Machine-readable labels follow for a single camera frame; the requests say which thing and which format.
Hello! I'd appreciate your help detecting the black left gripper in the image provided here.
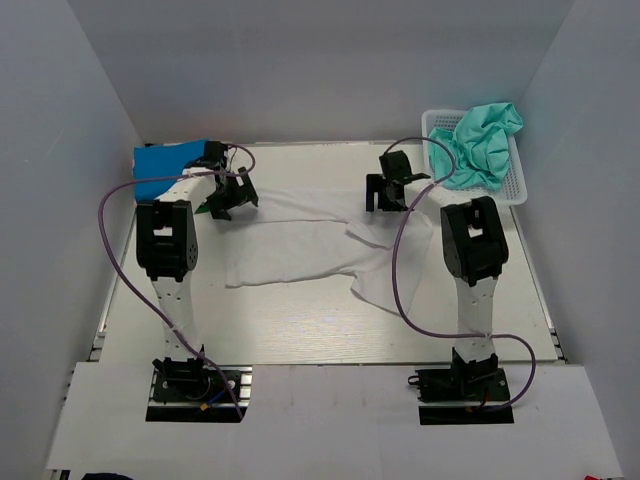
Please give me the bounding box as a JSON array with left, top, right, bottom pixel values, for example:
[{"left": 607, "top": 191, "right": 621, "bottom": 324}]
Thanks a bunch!
[{"left": 205, "top": 167, "right": 257, "bottom": 220}]

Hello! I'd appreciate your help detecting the white t shirt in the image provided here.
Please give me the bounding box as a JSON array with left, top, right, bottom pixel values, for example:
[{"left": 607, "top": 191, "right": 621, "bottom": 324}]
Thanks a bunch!
[{"left": 220, "top": 189, "right": 434, "bottom": 314}]

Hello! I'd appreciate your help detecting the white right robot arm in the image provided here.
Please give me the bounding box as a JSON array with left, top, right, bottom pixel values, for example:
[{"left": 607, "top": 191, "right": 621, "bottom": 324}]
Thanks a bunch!
[{"left": 365, "top": 151, "right": 509, "bottom": 399}]

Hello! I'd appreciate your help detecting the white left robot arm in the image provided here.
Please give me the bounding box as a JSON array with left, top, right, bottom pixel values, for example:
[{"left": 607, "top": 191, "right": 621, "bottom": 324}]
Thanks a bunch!
[{"left": 136, "top": 167, "right": 258, "bottom": 361}]

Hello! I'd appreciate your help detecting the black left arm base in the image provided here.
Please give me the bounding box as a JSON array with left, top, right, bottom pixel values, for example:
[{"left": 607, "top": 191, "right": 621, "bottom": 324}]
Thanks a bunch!
[{"left": 145, "top": 358, "right": 252, "bottom": 424}]

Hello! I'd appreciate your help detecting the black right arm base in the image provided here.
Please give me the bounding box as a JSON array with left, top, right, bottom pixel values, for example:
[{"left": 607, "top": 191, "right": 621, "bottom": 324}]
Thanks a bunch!
[{"left": 407, "top": 352, "right": 514, "bottom": 426}]

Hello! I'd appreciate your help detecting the blue folded t shirt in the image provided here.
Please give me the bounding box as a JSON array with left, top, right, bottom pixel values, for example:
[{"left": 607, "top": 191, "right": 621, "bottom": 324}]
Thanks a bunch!
[{"left": 133, "top": 139, "right": 206, "bottom": 203}]

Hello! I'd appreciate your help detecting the teal crumpled t shirt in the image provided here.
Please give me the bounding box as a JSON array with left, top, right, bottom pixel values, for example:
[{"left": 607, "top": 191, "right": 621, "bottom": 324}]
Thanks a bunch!
[{"left": 427, "top": 102, "right": 523, "bottom": 191}]

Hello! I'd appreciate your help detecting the white plastic basket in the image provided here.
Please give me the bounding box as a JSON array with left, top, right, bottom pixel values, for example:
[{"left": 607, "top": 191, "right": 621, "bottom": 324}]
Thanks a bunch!
[{"left": 421, "top": 102, "right": 527, "bottom": 206}]

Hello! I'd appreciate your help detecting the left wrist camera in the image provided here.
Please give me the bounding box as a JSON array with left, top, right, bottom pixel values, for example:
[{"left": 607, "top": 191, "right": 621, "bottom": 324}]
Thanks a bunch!
[{"left": 202, "top": 140, "right": 229, "bottom": 170}]

